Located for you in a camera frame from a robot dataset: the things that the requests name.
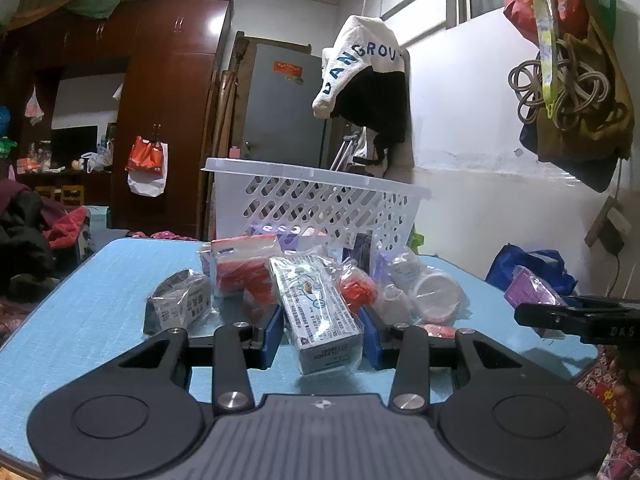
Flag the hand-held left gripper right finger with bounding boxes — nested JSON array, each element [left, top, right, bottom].
[[357, 305, 521, 413]]

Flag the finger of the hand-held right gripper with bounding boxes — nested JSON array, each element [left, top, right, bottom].
[[514, 296, 640, 346]]

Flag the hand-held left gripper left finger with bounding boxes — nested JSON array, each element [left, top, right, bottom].
[[120, 305, 285, 416]]

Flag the white box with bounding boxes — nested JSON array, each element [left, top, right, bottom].
[[269, 255, 365, 376]]

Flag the white plastic lattice basket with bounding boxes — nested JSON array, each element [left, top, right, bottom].
[[200, 156, 433, 281]]

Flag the purple plastic packet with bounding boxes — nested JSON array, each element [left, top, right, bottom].
[[504, 266, 568, 311]]

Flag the red item in clear bag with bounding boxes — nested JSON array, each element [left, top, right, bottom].
[[337, 260, 378, 311]]

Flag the blue bag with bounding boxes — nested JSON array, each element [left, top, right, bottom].
[[485, 243, 578, 296]]

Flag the red and white packet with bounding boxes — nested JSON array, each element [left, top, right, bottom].
[[197, 234, 283, 321]]

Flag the dark blue packet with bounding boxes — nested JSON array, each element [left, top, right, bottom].
[[345, 232, 391, 281]]

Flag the black item with white label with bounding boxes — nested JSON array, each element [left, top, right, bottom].
[[143, 269, 213, 337]]

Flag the metal crutches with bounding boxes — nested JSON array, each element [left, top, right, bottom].
[[327, 130, 363, 173]]

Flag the brown hanging bag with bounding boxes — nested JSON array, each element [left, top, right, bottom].
[[520, 15, 636, 193]]

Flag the red plastic bag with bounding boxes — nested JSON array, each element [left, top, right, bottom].
[[125, 136, 168, 173]]

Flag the grey metal door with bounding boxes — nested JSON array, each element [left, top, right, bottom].
[[242, 42, 331, 168]]

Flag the red cloth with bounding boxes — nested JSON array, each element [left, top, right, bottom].
[[45, 206, 88, 250]]

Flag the black hanging garment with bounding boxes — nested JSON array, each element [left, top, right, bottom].
[[330, 67, 416, 178]]

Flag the dark red wooden wardrobe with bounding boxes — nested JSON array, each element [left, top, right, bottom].
[[0, 0, 233, 241]]

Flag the dark clothes pile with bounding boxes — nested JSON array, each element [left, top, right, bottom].
[[0, 180, 56, 301]]

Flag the black television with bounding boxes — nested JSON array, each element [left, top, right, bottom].
[[50, 125, 99, 168]]

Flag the white lettered hoodie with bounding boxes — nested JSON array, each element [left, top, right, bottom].
[[311, 15, 406, 120]]

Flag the red hanging bag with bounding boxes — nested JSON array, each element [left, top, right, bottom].
[[504, 0, 591, 46]]

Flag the pink and white plastic bag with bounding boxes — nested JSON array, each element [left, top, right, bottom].
[[25, 86, 45, 126]]

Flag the coiled grey cables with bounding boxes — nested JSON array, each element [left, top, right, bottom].
[[508, 35, 613, 131]]

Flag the yellow-green strap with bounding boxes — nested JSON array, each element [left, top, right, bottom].
[[525, 0, 563, 121]]

